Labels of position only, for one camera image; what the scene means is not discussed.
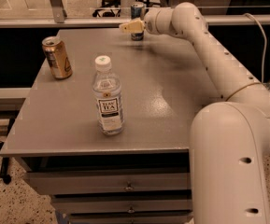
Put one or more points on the clear plastic tea bottle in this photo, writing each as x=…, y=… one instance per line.
x=106, y=87

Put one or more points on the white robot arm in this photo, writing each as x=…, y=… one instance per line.
x=228, y=139

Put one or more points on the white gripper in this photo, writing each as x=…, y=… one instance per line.
x=150, y=22

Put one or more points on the black office chair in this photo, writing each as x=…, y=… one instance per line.
x=108, y=8

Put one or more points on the black stand leg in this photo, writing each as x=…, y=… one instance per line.
x=4, y=175

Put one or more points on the grey drawer cabinet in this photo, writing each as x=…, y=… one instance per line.
x=110, y=144

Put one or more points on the blue silver redbull can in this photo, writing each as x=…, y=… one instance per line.
x=136, y=12

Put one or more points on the gold beverage can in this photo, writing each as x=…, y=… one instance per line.
x=55, y=52

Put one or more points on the metal window railing frame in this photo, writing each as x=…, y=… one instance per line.
x=116, y=17

